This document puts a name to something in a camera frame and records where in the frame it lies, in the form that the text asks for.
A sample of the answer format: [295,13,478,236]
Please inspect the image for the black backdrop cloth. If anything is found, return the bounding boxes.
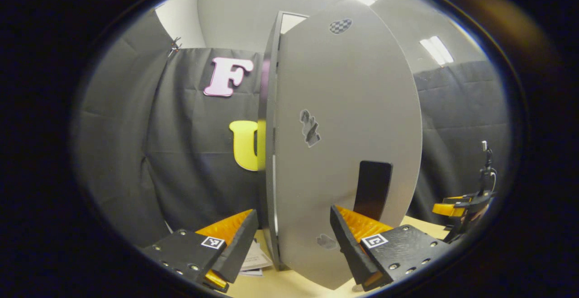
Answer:
[407,60,512,226]
[75,11,267,249]

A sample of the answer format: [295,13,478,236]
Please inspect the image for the small ceiling light panel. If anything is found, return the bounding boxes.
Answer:
[420,36,454,66]

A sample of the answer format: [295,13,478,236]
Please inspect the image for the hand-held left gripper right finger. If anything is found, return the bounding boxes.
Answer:
[330,205,453,292]

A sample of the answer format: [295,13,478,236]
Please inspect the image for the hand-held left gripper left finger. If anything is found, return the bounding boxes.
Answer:
[142,209,259,293]

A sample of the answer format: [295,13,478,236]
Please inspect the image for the white and grey cabinet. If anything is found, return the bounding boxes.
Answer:
[259,11,310,271]

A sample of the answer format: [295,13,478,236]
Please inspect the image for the white paper sheets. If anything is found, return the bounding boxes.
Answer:
[239,239,273,277]

